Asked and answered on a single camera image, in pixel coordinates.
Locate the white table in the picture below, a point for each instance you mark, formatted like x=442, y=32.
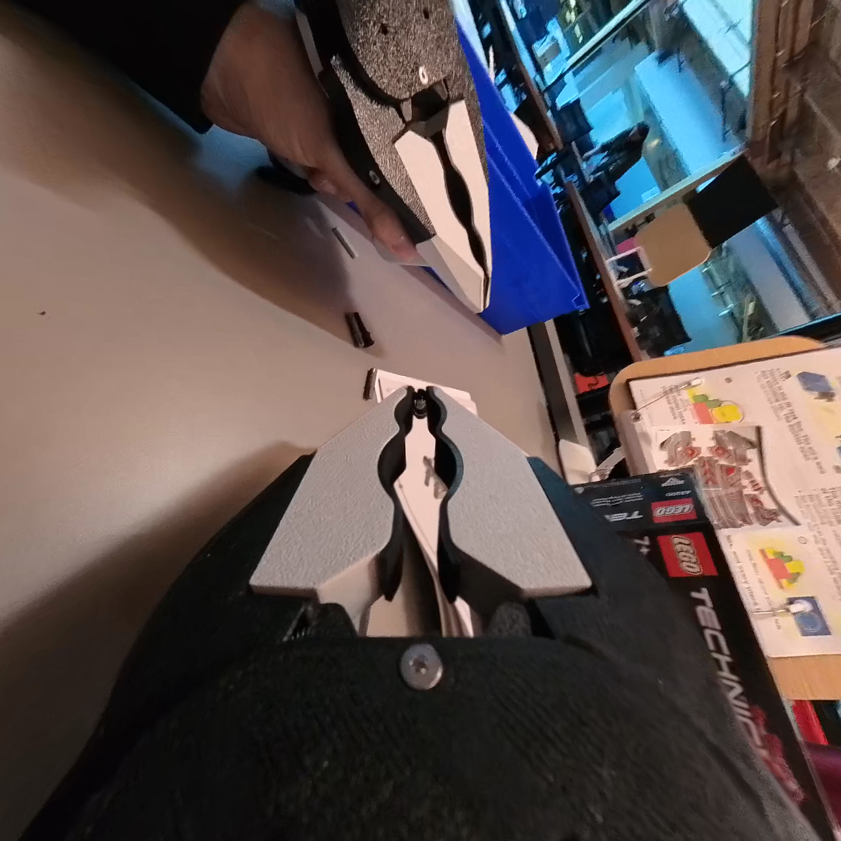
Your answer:
x=677, y=190

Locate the grey axle pin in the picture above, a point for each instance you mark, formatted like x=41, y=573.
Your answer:
x=370, y=384

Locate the white instruction booklet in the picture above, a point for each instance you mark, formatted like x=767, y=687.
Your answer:
x=420, y=499

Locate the printed instruction sheet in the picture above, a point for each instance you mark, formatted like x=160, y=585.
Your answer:
x=788, y=407

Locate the person's left forearm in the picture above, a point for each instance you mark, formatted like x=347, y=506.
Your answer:
x=164, y=39

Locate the clear bag of toy parts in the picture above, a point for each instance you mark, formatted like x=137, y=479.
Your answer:
x=723, y=473

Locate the red crate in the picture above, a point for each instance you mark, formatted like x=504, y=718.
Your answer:
x=591, y=382

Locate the person's left hand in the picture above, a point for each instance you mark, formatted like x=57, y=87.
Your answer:
x=276, y=98

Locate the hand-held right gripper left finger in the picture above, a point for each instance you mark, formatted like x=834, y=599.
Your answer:
x=322, y=525

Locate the thin dark axle rod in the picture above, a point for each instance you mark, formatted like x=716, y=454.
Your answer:
x=345, y=243

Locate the black connector pin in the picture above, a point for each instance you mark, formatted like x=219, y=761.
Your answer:
x=419, y=404
x=366, y=334
x=355, y=328

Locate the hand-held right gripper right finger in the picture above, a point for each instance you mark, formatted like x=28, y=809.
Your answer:
x=512, y=525

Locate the blue plastic bin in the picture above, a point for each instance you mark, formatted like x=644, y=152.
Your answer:
x=525, y=249

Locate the black toy set box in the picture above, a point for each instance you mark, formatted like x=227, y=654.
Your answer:
x=709, y=591

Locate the grey desk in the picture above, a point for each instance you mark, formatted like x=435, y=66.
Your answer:
x=131, y=328

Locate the black panel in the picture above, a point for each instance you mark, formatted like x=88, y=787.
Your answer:
x=729, y=203

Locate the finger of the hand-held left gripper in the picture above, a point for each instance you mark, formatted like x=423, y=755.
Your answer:
x=427, y=190
x=474, y=171

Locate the brown cardboard panel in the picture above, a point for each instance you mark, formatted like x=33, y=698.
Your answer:
x=670, y=246

